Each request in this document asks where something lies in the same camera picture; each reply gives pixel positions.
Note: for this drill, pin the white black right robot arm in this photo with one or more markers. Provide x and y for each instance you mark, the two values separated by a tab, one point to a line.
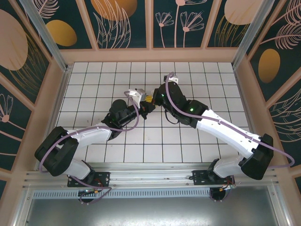
223	131

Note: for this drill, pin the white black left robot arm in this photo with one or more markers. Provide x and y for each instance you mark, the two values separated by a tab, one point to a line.
89	133

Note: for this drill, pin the grey metal shelf sheet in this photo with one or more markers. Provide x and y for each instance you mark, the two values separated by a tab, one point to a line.
150	212

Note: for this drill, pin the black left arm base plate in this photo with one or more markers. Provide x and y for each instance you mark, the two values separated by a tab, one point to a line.
103	179

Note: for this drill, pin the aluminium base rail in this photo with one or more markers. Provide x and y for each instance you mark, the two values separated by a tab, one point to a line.
150	175

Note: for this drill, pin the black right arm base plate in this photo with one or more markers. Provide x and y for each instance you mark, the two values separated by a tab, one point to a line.
200	177

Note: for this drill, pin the aluminium frame post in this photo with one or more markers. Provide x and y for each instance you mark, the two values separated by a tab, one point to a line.
47	40
251	30

